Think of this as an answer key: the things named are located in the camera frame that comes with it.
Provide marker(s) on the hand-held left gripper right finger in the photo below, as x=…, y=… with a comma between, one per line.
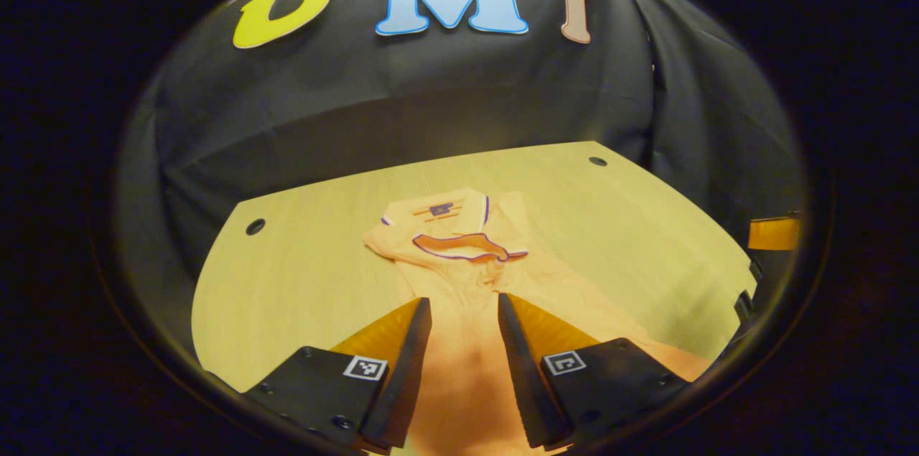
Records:
x=520, y=377

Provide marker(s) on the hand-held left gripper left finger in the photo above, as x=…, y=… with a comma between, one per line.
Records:
x=409, y=377

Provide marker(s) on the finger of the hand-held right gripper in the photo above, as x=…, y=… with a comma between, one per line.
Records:
x=774, y=233
x=744, y=306

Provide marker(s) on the orange polo T-shirt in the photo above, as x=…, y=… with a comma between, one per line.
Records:
x=463, y=341

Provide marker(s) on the black backdrop cloth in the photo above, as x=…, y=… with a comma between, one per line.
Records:
x=431, y=97

